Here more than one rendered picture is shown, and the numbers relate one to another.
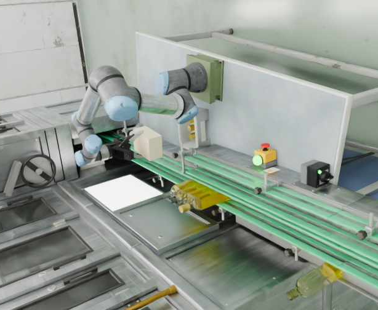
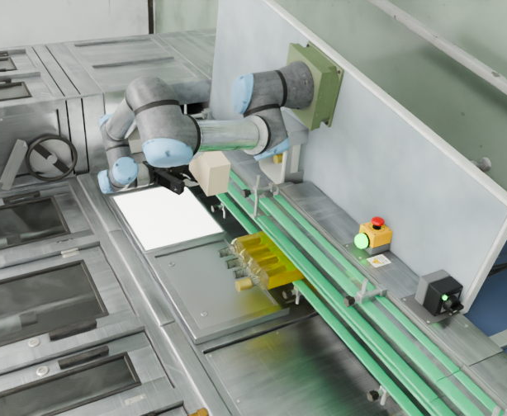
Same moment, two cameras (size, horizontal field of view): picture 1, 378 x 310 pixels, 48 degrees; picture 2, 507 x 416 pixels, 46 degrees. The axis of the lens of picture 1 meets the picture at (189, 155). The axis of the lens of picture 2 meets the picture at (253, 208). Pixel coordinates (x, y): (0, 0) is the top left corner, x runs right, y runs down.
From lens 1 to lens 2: 0.46 m
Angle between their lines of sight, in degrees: 14
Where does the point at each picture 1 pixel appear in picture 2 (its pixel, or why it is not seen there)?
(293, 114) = (429, 195)
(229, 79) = (347, 101)
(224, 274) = (279, 399)
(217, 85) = (326, 104)
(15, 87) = not seen: outside the picture
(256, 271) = (324, 404)
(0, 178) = not seen: outside the picture
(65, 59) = not seen: outside the picture
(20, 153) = (26, 130)
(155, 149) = (218, 182)
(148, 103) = (211, 141)
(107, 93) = (148, 130)
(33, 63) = not seen: outside the picture
